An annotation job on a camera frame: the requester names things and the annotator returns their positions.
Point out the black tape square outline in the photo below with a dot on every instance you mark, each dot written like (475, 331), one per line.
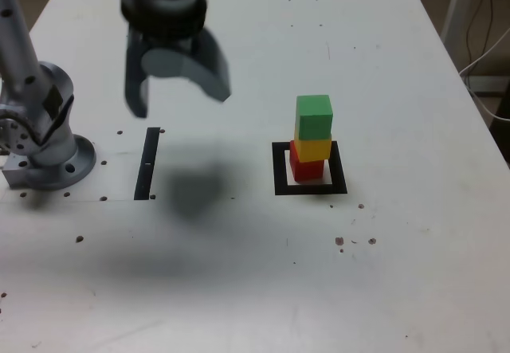
(279, 177)

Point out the green cube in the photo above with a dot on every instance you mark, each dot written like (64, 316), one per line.
(315, 118)

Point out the yellow cube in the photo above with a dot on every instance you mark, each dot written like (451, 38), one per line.
(315, 150)

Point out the white metal frame leg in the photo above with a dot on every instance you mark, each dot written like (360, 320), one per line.
(458, 2)

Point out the red cube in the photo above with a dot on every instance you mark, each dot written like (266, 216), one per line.
(304, 169)

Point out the black tape strip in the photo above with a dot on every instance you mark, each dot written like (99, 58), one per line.
(145, 169)

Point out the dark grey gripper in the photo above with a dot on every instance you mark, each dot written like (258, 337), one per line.
(163, 43)

